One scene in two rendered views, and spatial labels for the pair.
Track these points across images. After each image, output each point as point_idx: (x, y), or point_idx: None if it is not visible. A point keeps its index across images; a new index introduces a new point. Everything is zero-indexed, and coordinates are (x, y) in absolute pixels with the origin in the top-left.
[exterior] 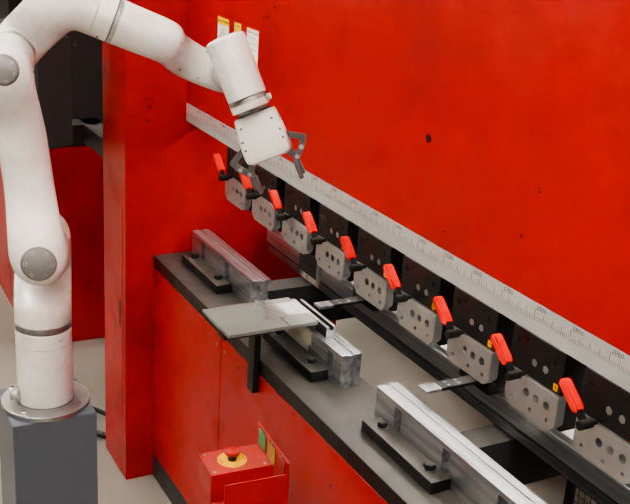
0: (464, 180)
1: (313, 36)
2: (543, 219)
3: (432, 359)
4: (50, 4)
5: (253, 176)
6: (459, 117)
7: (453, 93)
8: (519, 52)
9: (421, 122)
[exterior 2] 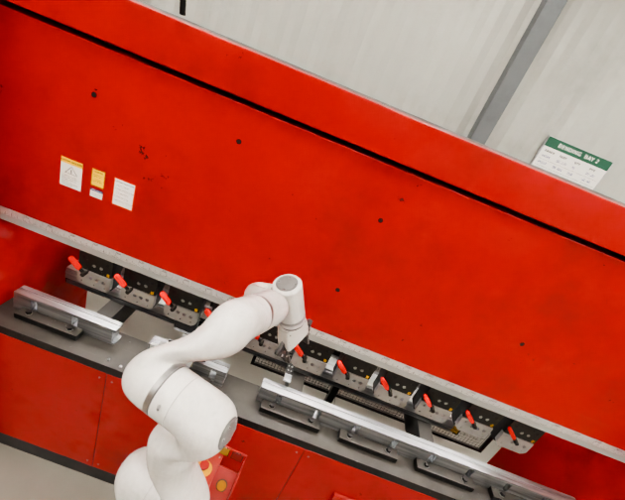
0: (364, 312)
1: (217, 209)
2: (420, 335)
3: (248, 346)
4: (242, 341)
5: (289, 356)
6: (367, 286)
7: (365, 274)
8: (425, 268)
9: (332, 281)
